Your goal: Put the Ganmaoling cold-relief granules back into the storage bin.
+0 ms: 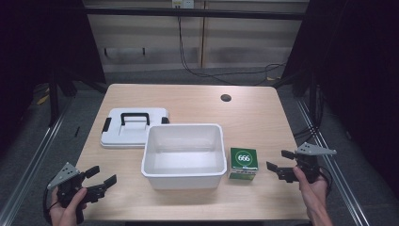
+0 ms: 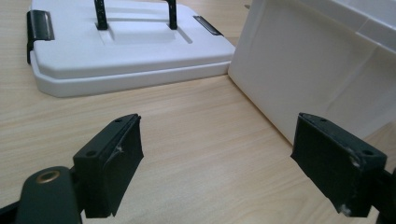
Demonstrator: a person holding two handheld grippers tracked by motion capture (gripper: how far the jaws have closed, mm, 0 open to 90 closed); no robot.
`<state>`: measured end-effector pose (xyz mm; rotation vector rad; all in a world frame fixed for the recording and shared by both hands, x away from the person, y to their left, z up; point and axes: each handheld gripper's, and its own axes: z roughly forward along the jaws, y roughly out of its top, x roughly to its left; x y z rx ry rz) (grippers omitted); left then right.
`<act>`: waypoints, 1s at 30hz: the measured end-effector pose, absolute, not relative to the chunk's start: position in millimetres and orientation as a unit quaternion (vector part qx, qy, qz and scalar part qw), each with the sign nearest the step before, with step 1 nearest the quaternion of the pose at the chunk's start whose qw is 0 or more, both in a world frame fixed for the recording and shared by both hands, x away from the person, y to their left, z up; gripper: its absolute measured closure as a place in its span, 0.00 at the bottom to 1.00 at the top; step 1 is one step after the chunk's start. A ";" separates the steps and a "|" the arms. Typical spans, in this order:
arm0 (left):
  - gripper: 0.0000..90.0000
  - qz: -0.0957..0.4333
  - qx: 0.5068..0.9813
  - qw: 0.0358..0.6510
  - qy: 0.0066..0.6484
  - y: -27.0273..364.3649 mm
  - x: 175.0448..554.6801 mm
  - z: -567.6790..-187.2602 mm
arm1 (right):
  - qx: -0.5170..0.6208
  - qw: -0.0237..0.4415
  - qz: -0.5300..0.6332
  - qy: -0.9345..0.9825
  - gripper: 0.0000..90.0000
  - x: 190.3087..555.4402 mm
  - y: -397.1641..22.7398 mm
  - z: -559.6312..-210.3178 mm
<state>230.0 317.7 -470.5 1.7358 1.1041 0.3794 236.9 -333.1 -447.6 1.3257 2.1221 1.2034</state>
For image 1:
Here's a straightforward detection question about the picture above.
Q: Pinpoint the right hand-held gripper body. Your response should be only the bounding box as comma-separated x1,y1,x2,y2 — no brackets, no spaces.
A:
277,141,338,185

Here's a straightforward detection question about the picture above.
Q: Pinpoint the black metal stand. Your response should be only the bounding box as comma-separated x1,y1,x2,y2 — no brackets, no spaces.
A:
272,69,322,128
47,67,108,127

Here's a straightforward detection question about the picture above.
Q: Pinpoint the green and white carton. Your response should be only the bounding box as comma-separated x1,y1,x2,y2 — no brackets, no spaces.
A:
228,147,260,181

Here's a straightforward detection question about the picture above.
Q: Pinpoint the metal floor rail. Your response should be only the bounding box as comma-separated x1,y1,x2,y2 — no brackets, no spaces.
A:
0,95,74,226
295,97,373,226

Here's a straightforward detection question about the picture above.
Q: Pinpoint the long black wall cable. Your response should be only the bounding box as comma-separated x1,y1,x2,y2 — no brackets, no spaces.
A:
177,15,287,87

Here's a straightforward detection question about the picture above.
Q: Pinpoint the white wall socket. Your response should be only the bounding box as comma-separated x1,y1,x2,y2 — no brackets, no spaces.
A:
171,0,195,9

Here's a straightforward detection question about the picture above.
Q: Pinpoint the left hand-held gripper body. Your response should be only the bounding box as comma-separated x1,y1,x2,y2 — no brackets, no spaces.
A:
46,162,97,225

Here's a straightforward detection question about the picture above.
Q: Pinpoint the dark curtain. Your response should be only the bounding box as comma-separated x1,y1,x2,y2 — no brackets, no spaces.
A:
0,0,107,158
281,0,399,202

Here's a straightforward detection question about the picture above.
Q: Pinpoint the person's left hand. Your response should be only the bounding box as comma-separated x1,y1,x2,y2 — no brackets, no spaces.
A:
49,186,88,226

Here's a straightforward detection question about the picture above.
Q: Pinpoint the white plastic storage box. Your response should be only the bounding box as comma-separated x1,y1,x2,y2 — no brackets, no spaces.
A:
140,122,228,190

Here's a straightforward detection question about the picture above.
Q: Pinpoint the black horizontal frame bar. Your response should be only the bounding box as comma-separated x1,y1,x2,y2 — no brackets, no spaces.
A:
84,7,311,21

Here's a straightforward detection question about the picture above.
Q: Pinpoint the person's right hand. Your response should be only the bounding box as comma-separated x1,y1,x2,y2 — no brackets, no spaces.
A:
292,166,329,209

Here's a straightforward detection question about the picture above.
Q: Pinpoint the white lid with black handle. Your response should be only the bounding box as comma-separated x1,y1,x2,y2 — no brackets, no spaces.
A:
100,107,171,150

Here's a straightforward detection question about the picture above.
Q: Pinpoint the left hand-held gripper cable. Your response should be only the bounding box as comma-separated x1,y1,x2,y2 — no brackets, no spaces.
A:
42,184,61,226

